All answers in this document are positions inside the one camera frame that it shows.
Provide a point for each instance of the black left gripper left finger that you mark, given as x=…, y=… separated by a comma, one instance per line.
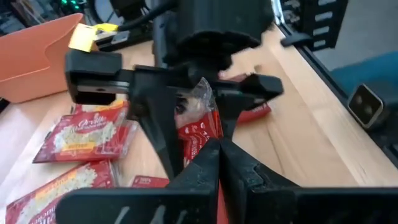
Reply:
x=140, y=205

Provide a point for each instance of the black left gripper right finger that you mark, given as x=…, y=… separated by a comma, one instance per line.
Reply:
x=311, y=205

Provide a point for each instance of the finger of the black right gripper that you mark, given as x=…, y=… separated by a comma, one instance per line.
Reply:
x=230, y=115
x=158, y=130

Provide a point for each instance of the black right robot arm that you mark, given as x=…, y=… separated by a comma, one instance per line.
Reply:
x=124, y=9

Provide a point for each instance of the black slotted panel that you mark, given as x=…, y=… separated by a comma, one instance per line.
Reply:
x=308, y=18

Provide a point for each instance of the orange plastic basket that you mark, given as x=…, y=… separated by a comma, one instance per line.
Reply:
x=31, y=62

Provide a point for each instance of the blue floor mat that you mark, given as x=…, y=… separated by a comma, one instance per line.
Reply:
x=373, y=71

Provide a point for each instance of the black table frame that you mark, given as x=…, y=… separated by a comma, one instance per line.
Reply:
x=315, y=63

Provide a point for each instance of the table-level camera box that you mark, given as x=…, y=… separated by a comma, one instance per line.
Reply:
x=367, y=107

